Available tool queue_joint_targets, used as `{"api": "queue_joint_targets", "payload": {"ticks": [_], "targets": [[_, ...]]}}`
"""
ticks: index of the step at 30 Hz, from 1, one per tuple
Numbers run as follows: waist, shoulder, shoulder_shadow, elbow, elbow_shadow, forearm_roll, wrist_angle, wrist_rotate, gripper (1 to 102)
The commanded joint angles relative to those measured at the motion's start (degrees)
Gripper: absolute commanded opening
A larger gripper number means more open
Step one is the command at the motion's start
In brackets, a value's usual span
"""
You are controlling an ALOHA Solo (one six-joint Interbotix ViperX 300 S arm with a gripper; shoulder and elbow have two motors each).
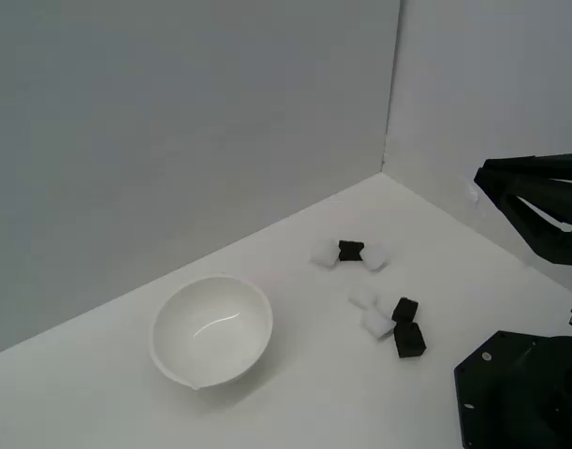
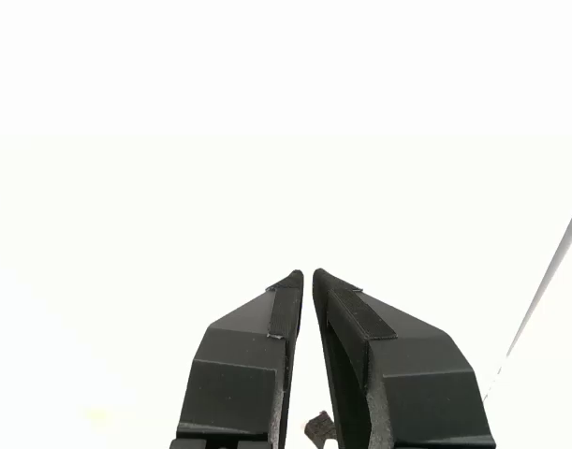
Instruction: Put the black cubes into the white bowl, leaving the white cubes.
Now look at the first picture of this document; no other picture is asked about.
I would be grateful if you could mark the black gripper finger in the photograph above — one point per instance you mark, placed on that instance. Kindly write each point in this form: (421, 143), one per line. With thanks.
(547, 243)
(547, 168)

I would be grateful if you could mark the black foam cube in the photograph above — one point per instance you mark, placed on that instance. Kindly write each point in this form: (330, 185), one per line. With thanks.
(350, 251)
(405, 309)
(409, 340)

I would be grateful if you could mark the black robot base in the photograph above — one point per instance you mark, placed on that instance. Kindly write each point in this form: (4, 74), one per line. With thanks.
(491, 388)

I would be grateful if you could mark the white bowl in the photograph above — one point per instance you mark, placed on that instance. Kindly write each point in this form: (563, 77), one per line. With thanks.
(210, 327)

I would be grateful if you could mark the white foam cube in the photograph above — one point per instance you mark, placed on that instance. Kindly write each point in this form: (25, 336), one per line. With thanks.
(362, 300)
(376, 322)
(376, 257)
(324, 255)

